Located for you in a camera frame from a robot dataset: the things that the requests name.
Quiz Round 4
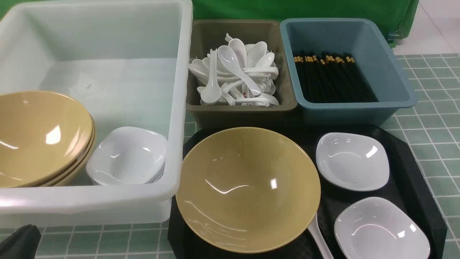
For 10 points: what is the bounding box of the large translucent white plastic bin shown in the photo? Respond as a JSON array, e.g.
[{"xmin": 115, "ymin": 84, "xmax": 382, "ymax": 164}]
[{"xmin": 1, "ymin": 0, "xmax": 193, "ymax": 228}]

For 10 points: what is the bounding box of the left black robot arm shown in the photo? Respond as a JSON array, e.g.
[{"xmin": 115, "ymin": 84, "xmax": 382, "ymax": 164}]
[{"xmin": 0, "ymin": 224, "xmax": 42, "ymax": 259}]

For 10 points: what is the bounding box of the tan noodle bowl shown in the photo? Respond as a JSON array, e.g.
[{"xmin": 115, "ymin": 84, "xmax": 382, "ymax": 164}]
[{"xmin": 175, "ymin": 127, "xmax": 321, "ymax": 254}]

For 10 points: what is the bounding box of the olive brown spoon bin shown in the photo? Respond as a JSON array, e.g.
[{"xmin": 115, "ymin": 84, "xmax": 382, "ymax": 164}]
[{"xmin": 186, "ymin": 19, "xmax": 298, "ymax": 128}]

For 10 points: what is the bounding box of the black plastic serving tray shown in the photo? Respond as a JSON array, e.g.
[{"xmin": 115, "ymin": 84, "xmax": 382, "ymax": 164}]
[{"xmin": 166, "ymin": 125, "xmax": 447, "ymax": 259}]

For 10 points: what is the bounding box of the white soup spoon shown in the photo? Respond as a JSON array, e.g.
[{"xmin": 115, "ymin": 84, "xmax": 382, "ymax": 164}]
[
  {"xmin": 217, "ymin": 45, "xmax": 262, "ymax": 96},
  {"xmin": 200, "ymin": 49, "xmax": 222, "ymax": 105},
  {"xmin": 307, "ymin": 213, "xmax": 334, "ymax": 259}
]

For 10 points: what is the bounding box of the pile of black chopsticks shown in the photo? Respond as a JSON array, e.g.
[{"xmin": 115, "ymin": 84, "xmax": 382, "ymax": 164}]
[{"xmin": 293, "ymin": 50, "xmax": 378, "ymax": 103}]

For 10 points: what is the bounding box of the green backdrop cloth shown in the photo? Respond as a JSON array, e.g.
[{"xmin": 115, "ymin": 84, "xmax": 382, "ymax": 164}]
[{"xmin": 0, "ymin": 0, "xmax": 420, "ymax": 48}]

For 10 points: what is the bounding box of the stacked white dish in bin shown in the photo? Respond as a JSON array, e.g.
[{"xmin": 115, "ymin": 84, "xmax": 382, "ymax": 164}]
[{"xmin": 86, "ymin": 126, "xmax": 168, "ymax": 186}]

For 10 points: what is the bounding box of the white square dish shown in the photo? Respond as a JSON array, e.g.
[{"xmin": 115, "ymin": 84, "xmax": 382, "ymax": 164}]
[
  {"xmin": 334, "ymin": 197, "xmax": 431, "ymax": 259},
  {"xmin": 316, "ymin": 132, "xmax": 390, "ymax": 192}
]

